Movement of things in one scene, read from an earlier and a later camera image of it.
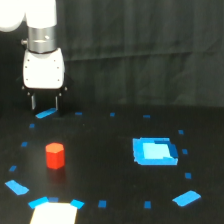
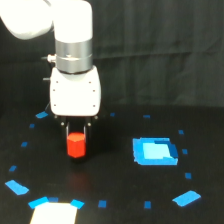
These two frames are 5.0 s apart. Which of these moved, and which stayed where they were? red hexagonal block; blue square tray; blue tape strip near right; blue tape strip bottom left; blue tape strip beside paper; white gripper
Moved: white gripper; red hexagonal block
Stayed: blue tape strip near right; blue tape strip beside paper; blue tape strip bottom left; blue square tray
